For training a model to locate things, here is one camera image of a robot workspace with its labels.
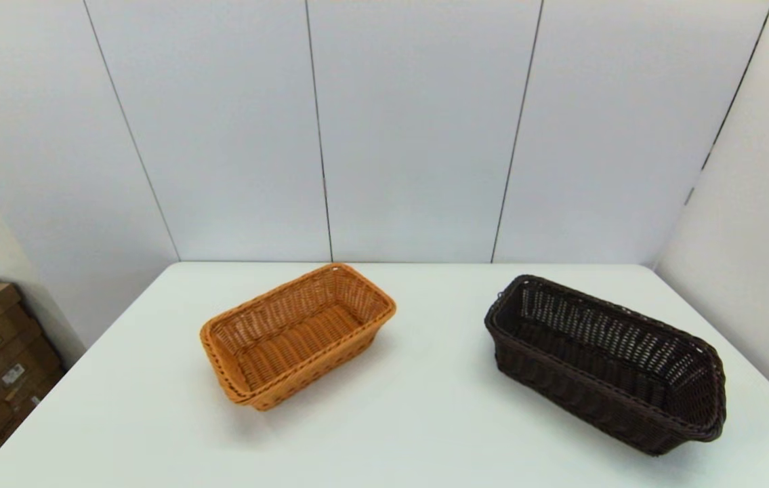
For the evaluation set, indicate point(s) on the orange wicker basket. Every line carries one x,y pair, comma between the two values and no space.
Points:
289,339

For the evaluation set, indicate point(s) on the dark brown wicker basket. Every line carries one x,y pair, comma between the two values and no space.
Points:
560,388

